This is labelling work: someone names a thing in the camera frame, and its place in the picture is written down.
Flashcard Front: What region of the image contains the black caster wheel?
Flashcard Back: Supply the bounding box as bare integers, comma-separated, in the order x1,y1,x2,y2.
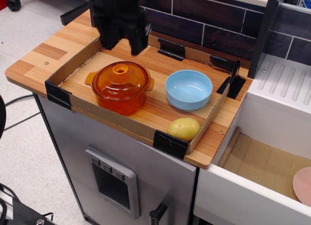
7,0,21,12

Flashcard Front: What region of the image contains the black floor cable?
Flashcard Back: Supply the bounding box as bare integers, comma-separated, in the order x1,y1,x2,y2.
3,94,41,131

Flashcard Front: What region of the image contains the yellow toy potato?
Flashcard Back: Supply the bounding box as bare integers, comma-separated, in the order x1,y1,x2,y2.
167,118,200,141

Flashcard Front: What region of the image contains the black vertical post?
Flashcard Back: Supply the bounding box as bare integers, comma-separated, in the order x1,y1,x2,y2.
247,0,278,79

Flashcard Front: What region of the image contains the cardboard fence with black tape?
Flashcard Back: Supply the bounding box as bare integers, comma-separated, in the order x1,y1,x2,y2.
46,22,251,165

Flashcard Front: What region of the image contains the light blue bowl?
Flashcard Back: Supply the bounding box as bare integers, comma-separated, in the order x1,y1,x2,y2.
165,69,213,111

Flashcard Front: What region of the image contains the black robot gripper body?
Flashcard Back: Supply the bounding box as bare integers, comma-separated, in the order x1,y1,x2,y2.
89,0,151,38

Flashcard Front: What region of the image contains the white toy sink unit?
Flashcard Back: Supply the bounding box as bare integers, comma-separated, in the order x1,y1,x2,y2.
193,55,311,225

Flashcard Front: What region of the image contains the black metal stand base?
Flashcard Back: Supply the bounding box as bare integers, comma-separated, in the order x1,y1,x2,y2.
60,2,89,26

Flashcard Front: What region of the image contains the grey dispenser panel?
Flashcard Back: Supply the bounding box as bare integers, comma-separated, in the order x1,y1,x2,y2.
86,146,140,220

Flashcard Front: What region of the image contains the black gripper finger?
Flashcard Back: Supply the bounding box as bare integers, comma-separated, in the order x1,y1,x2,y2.
98,23,123,50
127,28,148,55

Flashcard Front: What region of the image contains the orange transparent plastic pot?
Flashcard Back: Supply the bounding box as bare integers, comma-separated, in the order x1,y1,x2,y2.
85,72,147,116

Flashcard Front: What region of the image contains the black cabinet door handle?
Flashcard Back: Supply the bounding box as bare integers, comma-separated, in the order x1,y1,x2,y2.
149,203,168,225

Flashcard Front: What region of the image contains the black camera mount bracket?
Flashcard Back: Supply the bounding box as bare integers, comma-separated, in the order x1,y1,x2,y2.
0,184,55,225

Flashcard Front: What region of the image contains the pink plate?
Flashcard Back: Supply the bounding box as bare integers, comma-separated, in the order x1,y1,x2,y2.
293,167,311,207

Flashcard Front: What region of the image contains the orange transparent pot lid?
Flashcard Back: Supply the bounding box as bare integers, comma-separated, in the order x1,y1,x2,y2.
86,61,155,101

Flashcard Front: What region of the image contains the grey toy kitchen cabinet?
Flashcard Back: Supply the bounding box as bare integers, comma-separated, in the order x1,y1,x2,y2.
35,96,197,225

